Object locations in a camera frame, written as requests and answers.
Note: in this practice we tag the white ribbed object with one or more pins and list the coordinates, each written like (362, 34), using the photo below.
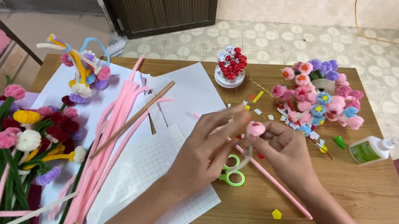
(115, 47)

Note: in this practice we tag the bouquet of pipe cleaner flowers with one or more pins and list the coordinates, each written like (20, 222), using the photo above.
(13, 144)

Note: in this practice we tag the person's right hand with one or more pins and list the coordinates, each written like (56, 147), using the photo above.
(290, 156)

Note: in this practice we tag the white grid paper sheet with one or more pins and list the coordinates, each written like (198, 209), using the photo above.
(147, 176)

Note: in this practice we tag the white glue bottle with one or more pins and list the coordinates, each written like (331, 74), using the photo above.
(369, 151)

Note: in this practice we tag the colourful pipe cleaner tangle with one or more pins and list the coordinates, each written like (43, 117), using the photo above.
(83, 71)

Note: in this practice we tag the green glue cap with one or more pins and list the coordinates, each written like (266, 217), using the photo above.
(339, 142)

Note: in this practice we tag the large white paper sheet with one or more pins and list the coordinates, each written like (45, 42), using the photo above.
(61, 83)

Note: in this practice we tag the heap of pink pipe cleaner flowers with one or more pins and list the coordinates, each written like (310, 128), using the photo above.
(320, 100)

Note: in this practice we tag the plain white paper sheet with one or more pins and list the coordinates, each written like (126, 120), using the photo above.
(190, 94)

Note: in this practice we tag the thin wooden stick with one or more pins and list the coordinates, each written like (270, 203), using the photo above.
(132, 118)

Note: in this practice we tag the yellow paper pentagon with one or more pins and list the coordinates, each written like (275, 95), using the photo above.
(276, 214)

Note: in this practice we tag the yellow paper strip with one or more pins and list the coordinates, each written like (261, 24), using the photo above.
(258, 96)

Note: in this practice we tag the white tape roll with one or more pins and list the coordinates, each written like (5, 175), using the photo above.
(323, 84)

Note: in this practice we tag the person's left hand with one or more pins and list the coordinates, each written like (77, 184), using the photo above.
(201, 157)

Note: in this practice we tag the pink pipe cleaner flower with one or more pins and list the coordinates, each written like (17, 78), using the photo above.
(256, 129)

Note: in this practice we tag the scattered paper scraps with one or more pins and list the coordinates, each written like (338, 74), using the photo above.
(291, 124)

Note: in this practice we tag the bunch of pink pipe cleaners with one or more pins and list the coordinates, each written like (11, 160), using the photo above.
(107, 145)

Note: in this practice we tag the long pink pipe cleaner stem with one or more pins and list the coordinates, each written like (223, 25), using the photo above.
(280, 190)

